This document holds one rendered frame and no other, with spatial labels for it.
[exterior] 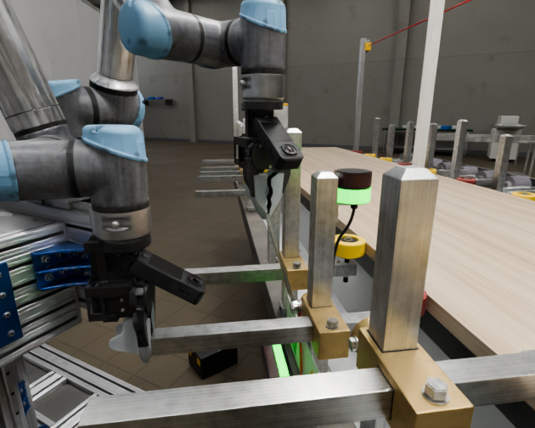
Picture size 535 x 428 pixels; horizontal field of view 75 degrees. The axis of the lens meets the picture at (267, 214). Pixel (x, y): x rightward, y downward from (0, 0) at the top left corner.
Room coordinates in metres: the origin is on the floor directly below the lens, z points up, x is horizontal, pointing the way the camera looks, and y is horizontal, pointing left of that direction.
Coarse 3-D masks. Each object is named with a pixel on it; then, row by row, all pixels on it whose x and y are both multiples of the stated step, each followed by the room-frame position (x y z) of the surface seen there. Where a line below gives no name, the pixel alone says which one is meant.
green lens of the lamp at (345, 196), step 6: (342, 192) 0.54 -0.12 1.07; (348, 192) 0.54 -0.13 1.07; (354, 192) 0.53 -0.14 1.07; (360, 192) 0.53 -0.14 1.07; (366, 192) 0.54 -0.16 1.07; (342, 198) 0.54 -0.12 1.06; (348, 198) 0.54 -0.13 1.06; (354, 198) 0.53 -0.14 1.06; (360, 198) 0.53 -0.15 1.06; (366, 198) 0.54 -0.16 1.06
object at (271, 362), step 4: (264, 348) 0.65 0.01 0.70; (268, 348) 0.65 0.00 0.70; (272, 348) 0.65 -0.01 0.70; (268, 352) 0.64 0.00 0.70; (272, 352) 0.64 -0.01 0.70; (268, 356) 0.63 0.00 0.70; (272, 356) 0.63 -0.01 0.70; (268, 360) 0.61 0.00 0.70; (272, 360) 0.61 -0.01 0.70; (268, 364) 0.60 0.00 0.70; (272, 364) 0.60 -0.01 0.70; (268, 368) 0.59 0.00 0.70; (272, 368) 0.59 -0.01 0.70; (276, 368) 0.59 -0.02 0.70; (272, 372) 0.58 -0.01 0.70; (276, 372) 0.58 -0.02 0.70; (272, 376) 0.57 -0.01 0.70; (276, 376) 0.57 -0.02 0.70
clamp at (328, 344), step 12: (312, 312) 0.52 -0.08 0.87; (324, 312) 0.52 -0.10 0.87; (336, 312) 0.52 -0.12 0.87; (324, 324) 0.49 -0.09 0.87; (324, 336) 0.47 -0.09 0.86; (336, 336) 0.47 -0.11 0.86; (348, 336) 0.47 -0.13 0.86; (324, 348) 0.47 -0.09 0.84; (336, 348) 0.47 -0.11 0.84; (348, 348) 0.47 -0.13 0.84
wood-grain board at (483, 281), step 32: (320, 160) 2.28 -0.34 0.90; (352, 160) 2.28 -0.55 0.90; (384, 160) 2.28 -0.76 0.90; (448, 192) 1.33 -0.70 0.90; (480, 192) 1.33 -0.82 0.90; (352, 224) 0.92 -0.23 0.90; (448, 224) 0.92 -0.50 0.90; (480, 224) 0.92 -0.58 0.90; (512, 224) 0.92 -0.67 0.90; (448, 256) 0.69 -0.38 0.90; (480, 256) 0.69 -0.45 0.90; (512, 256) 0.69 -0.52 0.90; (448, 288) 0.55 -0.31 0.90; (480, 288) 0.55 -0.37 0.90; (512, 288) 0.55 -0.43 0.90; (448, 320) 0.47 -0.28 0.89; (480, 320) 0.45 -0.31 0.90; (512, 320) 0.45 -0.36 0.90; (480, 352) 0.40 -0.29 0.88; (512, 352) 0.38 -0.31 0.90
